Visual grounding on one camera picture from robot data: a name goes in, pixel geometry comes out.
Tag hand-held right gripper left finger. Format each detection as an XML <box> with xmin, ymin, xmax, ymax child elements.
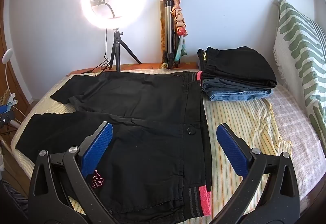
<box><xmin>28</xmin><ymin>121</ymin><xmax>120</xmax><ymax>224</ymax></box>

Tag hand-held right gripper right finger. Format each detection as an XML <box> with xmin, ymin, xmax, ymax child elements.
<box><xmin>209</xmin><ymin>123</ymin><xmax>300</xmax><ymax>224</ymax></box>

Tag black pants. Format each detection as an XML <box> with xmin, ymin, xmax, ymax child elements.
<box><xmin>15</xmin><ymin>71</ymin><xmax>213</xmax><ymax>223</ymax></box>
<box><xmin>197</xmin><ymin>46</ymin><xmax>278</xmax><ymax>89</ymax></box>

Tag folded black pants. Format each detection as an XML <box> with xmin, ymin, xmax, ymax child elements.
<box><xmin>197</xmin><ymin>46</ymin><xmax>278</xmax><ymax>89</ymax></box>

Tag yellow striped bed sheet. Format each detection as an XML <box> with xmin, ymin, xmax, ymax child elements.
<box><xmin>10</xmin><ymin>62</ymin><xmax>293</xmax><ymax>224</ymax></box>

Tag folded blue jeans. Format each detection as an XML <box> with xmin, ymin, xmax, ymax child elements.
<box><xmin>201</xmin><ymin>78</ymin><xmax>274</xmax><ymax>102</ymax></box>

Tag pink chequered blanket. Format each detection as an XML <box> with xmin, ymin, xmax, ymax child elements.
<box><xmin>265</xmin><ymin>84</ymin><xmax>326</xmax><ymax>201</ymax></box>

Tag blue and black clamp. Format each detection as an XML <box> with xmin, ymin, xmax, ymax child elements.
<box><xmin>0</xmin><ymin>104</ymin><xmax>14</xmax><ymax>125</ymax></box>

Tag small black tripod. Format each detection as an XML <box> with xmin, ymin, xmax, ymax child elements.
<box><xmin>109</xmin><ymin>28</ymin><xmax>142</xmax><ymax>72</ymax></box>

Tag green and white pillow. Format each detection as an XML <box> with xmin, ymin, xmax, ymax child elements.
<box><xmin>273</xmin><ymin>0</ymin><xmax>326</xmax><ymax>148</ymax></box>

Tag orange patterned board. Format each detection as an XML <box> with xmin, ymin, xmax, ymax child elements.
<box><xmin>159</xmin><ymin>0</ymin><xmax>166</xmax><ymax>67</ymax></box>

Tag white lamp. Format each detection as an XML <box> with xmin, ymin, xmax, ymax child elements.
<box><xmin>2</xmin><ymin>49</ymin><xmax>18</xmax><ymax>102</ymax></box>

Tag folded silver tripod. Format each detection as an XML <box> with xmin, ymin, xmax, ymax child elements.
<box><xmin>163</xmin><ymin>0</ymin><xmax>181</xmax><ymax>69</ymax></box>

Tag folded tripod with scarves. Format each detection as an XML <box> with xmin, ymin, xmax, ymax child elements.
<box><xmin>165</xmin><ymin>0</ymin><xmax>189</xmax><ymax>61</ymax></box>

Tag black gooseneck phone holder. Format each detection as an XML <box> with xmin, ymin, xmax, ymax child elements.
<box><xmin>90</xmin><ymin>0</ymin><xmax>118</xmax><ymax>19</ymax></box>

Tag black ring light cable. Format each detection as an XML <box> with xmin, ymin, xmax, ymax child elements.
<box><xmin>67</xmin><ymin>29</ymin><xmax>111</xmax><ymax>75</ymax></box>

